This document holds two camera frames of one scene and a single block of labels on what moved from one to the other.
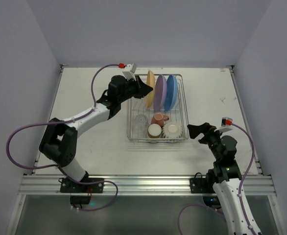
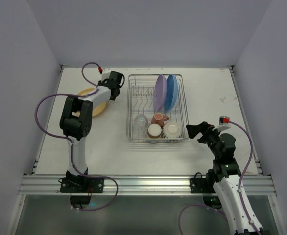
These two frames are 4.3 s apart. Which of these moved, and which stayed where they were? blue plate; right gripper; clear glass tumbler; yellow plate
Moved: yellow plate
Stayed: blue plate; clear glass tumbler; right gripper
